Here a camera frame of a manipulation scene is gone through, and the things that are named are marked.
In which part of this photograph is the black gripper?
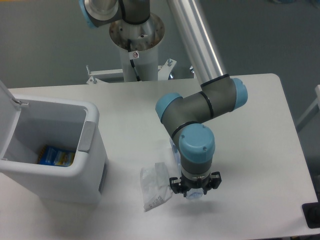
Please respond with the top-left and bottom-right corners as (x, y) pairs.
(169, 171), (222, 198)

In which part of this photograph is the clear plastic water bottle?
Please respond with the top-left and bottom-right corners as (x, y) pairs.
(169, 138), (204, 200)

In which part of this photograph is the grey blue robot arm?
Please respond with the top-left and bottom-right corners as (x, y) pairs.
(79, 0), (248, 198)

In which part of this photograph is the white plastic trash can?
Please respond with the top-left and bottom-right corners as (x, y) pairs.
(0, 85), (108, 204)

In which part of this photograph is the crumpled white plastic wrapper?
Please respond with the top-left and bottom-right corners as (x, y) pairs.
(139, 162), (173, 212)

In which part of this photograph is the black object at table edge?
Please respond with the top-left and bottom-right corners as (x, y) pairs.
(302, 202), (320, 229)

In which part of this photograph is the blue yellow package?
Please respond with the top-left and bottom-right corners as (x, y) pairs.
(37, 145), (76, 167)

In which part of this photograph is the white metal base frame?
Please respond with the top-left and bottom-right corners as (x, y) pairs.
(85, 58), (202, 85)

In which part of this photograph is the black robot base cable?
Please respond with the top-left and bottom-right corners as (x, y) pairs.
(127, 38), (141, 82)

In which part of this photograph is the white frame at right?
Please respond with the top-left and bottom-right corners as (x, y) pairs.
(295, 84), (320, 133)

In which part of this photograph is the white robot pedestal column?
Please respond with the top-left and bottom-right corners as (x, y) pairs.
(109, 13), (165, 82)

